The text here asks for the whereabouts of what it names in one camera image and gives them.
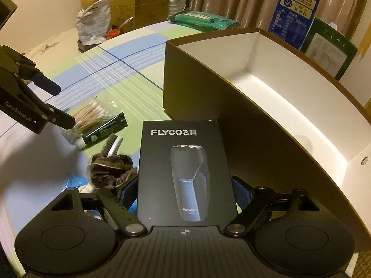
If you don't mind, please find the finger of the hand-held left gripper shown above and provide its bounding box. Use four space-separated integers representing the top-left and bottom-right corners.
12 75 76 130
0 45 62 97

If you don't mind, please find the white plastic bag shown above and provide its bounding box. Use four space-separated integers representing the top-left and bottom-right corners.
75 0 114 43

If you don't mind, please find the white handled brush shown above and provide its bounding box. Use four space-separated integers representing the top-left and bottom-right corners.
100 137 126 158

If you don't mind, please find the small dark box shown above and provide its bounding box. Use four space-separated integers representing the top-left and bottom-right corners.
78 36 101 53

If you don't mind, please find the desktop with checked tablecloth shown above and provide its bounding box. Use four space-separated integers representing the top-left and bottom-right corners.
0 20 256 238

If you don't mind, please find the green box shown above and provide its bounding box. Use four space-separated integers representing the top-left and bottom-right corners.
298 17 359 82

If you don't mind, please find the green wet wipes pack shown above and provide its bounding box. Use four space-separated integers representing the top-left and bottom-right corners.
168 11 242 31

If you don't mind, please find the brown cardboard box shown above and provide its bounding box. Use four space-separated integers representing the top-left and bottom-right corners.
162 27 371 255

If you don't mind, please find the black shaver box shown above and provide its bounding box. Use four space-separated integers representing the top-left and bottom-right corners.
136 119 239 228

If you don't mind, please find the blue carton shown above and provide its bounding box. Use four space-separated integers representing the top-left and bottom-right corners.
267 0 324 50

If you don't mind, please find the brown velvet scrunchie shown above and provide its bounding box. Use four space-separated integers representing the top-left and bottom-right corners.
87 154 134 192

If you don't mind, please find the dark green tube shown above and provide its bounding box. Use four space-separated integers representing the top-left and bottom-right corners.
75 113 129 150

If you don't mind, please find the clear plastic wrapper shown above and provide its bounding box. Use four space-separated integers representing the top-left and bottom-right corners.
61 100 116 144

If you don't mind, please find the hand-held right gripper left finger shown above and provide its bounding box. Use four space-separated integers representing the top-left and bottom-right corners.
50 175 148 237

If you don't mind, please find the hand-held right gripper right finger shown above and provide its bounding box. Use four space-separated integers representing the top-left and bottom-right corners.
224 175 322 237

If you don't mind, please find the open corrugated cardboard box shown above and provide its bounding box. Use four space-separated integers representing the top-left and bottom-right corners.
109 0 181 33

